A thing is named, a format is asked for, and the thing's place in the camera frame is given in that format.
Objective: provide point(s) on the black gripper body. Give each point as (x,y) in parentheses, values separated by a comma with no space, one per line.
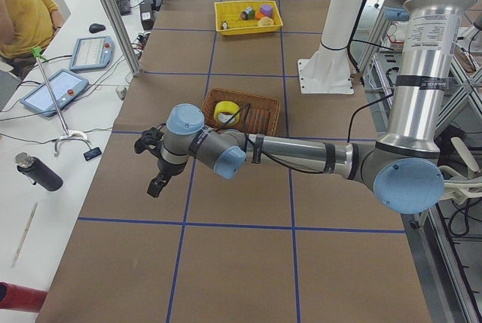
(166,168)

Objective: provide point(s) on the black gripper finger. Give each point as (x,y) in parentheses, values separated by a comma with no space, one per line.
(157,184)

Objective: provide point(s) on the yellow tape roll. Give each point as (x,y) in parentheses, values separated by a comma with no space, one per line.
(226,112)

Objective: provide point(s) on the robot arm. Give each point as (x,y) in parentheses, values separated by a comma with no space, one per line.
(400,168)

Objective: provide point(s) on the brown wicker basket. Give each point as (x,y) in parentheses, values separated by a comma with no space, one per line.
(258,113)

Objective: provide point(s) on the yellow woven basket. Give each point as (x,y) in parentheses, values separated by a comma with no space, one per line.
(230,11)

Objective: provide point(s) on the small black device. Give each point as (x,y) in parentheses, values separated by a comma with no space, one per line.
(92,153)

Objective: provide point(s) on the near teach pendant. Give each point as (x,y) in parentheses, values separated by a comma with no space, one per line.
(66,85)

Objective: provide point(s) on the teach pendant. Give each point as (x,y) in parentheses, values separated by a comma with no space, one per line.
(66,85)
(91,53)

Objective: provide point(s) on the far teach pendant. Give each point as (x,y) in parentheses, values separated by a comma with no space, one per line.
(91,53)

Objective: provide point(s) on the black water bottle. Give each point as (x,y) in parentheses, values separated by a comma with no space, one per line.
(38,172)

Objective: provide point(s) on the wooden brush stick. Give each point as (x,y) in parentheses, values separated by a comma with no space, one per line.
(24,235)

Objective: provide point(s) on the black computer mouse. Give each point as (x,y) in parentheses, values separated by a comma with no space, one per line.
(96,27)

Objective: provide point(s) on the toy carrot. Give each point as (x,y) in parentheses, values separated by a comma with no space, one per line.
(259,15)

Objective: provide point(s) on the toy croissant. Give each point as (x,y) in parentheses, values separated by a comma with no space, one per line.
(265,22)

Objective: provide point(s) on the person in yellow shirt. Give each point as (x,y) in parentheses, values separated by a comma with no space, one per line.
(26,24)

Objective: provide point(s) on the purple foam block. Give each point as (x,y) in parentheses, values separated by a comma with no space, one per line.
(266,10)

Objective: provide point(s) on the red cylinder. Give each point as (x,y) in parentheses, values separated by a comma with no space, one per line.
(21,298)

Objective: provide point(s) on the white chair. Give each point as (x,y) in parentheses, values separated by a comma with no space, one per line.
(458,186)

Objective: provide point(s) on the aluminium frame post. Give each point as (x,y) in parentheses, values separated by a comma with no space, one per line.
(115,19)

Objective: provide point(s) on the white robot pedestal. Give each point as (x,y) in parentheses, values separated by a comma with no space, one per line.
(327,71)

